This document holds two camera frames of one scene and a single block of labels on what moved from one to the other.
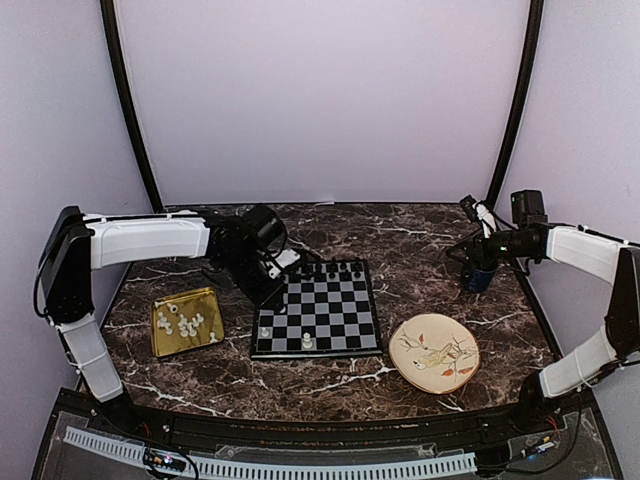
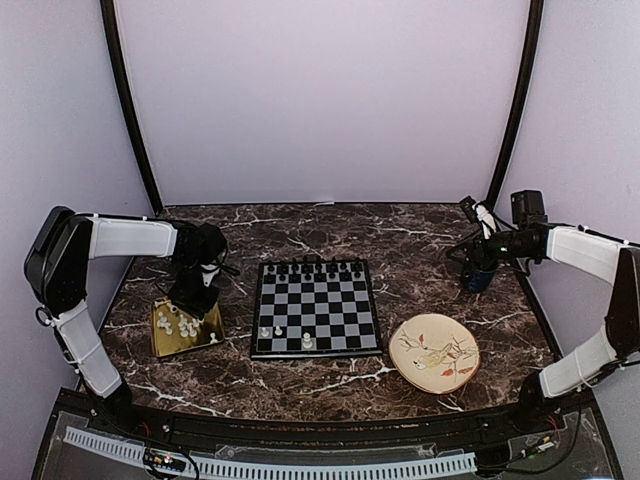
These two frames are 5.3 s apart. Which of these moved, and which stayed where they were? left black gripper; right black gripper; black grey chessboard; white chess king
Moved: left black gripper
Stayed: right black gripper; black grey chessboard; white chess king
